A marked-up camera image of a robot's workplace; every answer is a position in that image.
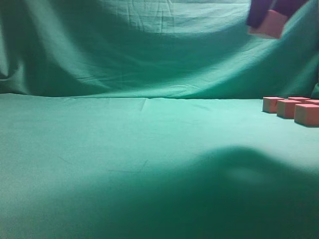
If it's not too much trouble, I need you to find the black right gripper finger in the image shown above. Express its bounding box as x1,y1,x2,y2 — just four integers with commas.
246,0,273,28
272,0,307,18

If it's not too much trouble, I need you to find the pink cube column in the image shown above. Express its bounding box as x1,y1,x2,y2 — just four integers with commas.
288,97,311,104
277,100,301,119
262,97,284,114
304,99,319,106

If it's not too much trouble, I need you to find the pink cube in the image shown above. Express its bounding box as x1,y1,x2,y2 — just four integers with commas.
294,104,319,127

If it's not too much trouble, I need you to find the green cloth backdrop and cover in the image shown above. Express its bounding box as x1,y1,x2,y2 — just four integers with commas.
0,0,319,239

